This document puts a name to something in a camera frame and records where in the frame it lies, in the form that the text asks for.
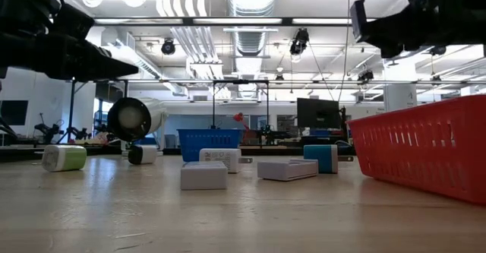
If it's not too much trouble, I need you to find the white cylindrical lamp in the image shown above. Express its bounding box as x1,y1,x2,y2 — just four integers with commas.
107,96,168,143

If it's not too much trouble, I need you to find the blue plastic basket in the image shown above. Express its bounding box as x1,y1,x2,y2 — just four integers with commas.
176,128,243,163

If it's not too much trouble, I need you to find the green white charger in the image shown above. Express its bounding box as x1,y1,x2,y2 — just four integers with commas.
41,144,87,172

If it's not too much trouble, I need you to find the black white charger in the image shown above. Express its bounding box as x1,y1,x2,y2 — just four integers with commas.
128,144,159,166

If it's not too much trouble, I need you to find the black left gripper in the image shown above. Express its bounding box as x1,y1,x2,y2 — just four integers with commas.
0,32,140,82

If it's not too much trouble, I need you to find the black overhead light bar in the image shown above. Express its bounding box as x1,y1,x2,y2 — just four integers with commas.
93,16,377,27

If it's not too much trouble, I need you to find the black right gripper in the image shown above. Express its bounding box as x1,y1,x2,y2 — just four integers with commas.
364,0,486,59

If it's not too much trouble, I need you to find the silver ventilation duct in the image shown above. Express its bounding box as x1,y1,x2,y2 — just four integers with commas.
226,0,279,100

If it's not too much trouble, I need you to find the white printed charger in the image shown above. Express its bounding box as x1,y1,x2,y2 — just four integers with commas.
199,148,254,174

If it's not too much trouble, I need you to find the dark wall screen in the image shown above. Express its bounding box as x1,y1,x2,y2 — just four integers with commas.
0,100,30,127

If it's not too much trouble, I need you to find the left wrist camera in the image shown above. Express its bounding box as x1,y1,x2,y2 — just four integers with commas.
52,4,96,40

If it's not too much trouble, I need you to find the black overhead camera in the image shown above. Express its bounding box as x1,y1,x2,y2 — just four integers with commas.
289,27,311,56

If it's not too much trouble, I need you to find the dark metal stand frame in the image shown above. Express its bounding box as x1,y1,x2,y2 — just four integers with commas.
65,78,129,144

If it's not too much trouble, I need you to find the black computer monitor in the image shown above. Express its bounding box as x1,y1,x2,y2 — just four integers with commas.
296,97,341,130

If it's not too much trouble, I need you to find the white column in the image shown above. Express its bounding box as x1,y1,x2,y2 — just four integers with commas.
383,83,418,112

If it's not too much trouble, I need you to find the red plastic basket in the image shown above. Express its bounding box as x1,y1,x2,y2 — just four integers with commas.
346,94,486,207

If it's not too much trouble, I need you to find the teal white charger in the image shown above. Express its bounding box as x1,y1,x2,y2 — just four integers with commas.
302,144,355,175

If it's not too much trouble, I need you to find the white box dark label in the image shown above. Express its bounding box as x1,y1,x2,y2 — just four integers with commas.
257,159,319,182

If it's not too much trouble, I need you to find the plain white box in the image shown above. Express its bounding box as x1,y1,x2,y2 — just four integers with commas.
180,160,229,191

